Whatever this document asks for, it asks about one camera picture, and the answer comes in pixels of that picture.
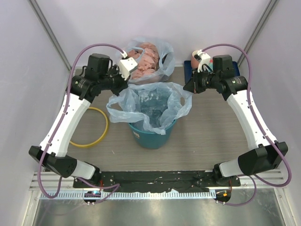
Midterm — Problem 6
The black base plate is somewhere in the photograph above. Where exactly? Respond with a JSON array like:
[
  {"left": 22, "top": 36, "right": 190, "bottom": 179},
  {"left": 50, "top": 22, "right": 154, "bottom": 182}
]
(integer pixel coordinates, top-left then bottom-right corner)
[{"left": 72, "top": 169, "right": 241, "bottom": 194}]

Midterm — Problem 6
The aluminium frame rail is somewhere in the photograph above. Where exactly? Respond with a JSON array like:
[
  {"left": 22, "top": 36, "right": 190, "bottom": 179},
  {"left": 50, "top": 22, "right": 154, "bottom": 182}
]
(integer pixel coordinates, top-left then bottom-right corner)
[{"left": 29, "top": 169, "right": 285, "bottom": 191}]

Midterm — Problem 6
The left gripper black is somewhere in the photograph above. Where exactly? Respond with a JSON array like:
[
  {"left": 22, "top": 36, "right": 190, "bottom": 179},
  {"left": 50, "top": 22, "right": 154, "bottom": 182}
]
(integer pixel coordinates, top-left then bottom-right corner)
[{"left": 99, "top": 64, "right": 130, "bottom": 97}]

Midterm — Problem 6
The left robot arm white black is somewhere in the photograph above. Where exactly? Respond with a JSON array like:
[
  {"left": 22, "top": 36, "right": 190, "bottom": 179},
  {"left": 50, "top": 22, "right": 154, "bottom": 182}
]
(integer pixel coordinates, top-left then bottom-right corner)
[{"left": 29, "top": 53, "right": 137, "bottom": 188}]

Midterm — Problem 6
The light blue plastic bag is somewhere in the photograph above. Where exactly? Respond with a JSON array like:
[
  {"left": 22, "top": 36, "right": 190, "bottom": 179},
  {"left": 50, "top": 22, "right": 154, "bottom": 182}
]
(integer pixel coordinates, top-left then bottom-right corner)
[{"left": 106, "top": 82, "right": 192, "bottom": 135}]

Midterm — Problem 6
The yellow bin rim ring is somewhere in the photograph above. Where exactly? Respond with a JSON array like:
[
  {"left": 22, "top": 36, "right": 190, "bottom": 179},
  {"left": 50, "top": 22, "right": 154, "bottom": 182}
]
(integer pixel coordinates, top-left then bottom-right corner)
[{"left": 70, "top": 107, "right": 110, "bottom": 148}]

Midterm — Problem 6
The white slotted cable duct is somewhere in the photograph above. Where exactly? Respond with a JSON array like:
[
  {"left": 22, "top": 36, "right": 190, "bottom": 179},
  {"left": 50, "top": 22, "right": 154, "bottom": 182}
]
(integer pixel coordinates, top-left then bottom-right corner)
[{"left": 40, "top": 189, "right": 216, "bottom": 200}]

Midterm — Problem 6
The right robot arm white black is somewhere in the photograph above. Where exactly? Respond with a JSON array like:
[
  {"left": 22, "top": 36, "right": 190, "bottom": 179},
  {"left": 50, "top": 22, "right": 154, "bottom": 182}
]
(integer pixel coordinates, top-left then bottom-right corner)
[{"left": 183, "top": 50, "right": 288, "bottom": 186}]

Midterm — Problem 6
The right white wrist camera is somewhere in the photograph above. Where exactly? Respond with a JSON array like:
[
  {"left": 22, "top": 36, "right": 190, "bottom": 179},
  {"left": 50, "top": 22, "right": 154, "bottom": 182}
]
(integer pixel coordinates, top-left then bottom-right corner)
[{"left": 197, "top": 50, "right": 211, "bottom": 73}]

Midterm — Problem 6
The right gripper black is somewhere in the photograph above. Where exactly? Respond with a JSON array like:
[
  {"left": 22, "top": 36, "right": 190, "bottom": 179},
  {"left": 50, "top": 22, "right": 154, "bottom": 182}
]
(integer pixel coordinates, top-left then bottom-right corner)
[{"left": 183, "top": 67, "right": 220, "bottom": 94}]

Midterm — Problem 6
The plastic bag with pink trash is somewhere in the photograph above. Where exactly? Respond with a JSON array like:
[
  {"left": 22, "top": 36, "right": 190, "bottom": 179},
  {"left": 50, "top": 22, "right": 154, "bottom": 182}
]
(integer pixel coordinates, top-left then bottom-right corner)
[{"left": 125, "top": 37, "right": 175, "bottom": 85}]

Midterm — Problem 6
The dark blue tray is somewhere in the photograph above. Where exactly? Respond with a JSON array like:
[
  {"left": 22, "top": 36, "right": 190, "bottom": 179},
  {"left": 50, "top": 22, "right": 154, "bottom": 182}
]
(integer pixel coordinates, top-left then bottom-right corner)
[{"left": 183, "top": 60, "right": 240, "bottom": 84}]

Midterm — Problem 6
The pink ceramic mug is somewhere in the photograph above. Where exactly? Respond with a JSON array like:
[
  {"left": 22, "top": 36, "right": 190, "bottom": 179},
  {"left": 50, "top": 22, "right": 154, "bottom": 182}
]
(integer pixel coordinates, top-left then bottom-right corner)
[{"left": 190, "top": 49, "right": 202, "bottom": 69}]

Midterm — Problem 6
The teal trash bin yellow rim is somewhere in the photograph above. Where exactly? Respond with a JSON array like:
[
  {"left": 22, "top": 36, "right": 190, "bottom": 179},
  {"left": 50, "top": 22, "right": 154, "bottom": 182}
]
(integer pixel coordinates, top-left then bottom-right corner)
[{"left": 128, "top": 120, "right": 177, "bottom": 149}]

